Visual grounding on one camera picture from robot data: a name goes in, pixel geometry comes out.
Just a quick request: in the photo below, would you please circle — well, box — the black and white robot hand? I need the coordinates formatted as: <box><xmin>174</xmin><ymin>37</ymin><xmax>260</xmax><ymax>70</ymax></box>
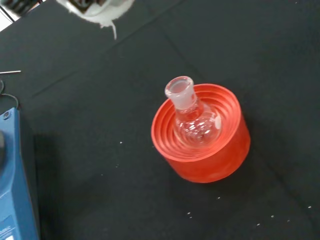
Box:
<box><xmin>56</xmin><ymin>0</ymin><xmax>136</xmax><ymax>41</ymax></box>

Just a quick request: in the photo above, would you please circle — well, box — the black bench cloth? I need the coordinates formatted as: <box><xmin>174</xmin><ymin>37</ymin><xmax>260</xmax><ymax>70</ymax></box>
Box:
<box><xmin>0</xmin><ymin>0</ymin><xmax>320</xmax><ymax>240</ymax></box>

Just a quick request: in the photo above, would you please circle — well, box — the blue-base heater with steel top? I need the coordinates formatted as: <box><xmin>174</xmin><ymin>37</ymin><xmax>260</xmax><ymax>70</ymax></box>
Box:
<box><xmin>0</xmin><ymin>106</ymin><xmax>41</xmax><ymax>240</ymax></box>

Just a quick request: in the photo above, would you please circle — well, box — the thin black probe cable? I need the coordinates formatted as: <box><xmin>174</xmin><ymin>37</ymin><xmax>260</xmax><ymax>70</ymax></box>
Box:
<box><xmin>0</xmin><ymin>79</ymin><xmax>21</xmax><ymax>111</ymax></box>

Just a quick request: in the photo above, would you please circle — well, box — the red ribbed flask ring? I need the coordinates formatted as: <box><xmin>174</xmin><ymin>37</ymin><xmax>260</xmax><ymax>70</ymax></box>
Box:
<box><xmin>150</xmin><ymin>83</ymin><xmax>252</xmax><ymax>184</ymax></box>

